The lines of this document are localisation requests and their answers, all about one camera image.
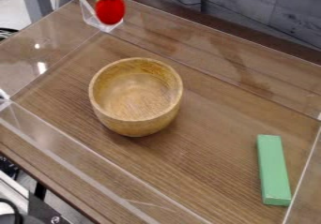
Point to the red plush strawberry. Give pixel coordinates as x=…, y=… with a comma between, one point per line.
x=110, y=11

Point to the light wooden bowl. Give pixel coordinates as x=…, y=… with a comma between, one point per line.
x=135, y=95

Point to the black clamp with bolt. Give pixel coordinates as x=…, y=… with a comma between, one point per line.
x=43, y=212

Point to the green rectangular block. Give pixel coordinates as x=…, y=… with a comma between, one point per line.
x=276, y=190

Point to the clear acrylic corner bracket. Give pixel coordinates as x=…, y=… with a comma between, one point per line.
x=91, y=19

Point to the clear acrylic enclosure walls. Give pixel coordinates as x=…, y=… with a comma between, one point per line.
x=193, y=173

